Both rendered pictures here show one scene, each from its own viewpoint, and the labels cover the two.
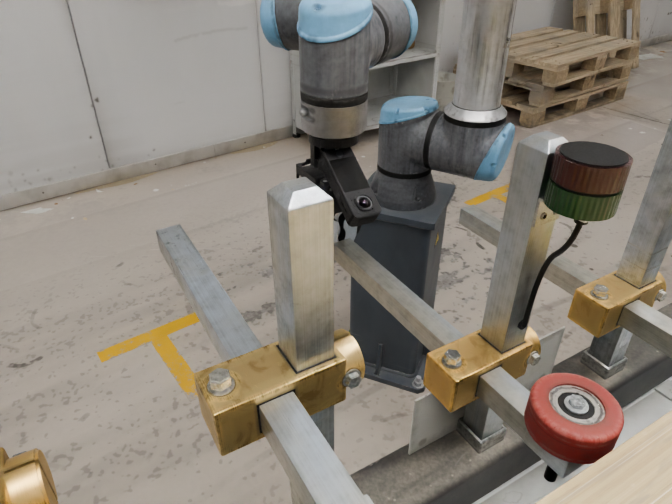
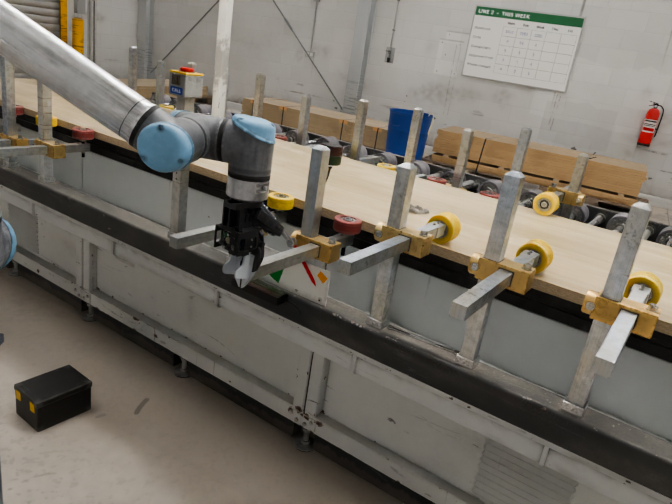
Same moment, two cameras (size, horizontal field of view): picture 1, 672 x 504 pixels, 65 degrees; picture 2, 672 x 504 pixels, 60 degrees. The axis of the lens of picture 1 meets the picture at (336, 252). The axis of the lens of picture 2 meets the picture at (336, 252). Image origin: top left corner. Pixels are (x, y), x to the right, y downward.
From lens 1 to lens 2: 1.58 m
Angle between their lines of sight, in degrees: 101
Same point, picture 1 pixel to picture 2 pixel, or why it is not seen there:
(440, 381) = (335, 251)
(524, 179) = (324, 162)
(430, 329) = (310, 248)
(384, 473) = (339, 311)
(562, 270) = not seen: hidden behind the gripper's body
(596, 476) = (370, 222)
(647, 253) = not seen: hidden behind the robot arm
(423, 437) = (320, 296)
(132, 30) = not seen: outside the picture
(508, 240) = (320, 188)
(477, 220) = (190, 236)
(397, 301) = (296, 254)
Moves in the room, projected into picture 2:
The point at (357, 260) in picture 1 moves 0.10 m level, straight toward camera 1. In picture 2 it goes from (266, 262) to (306, 262)
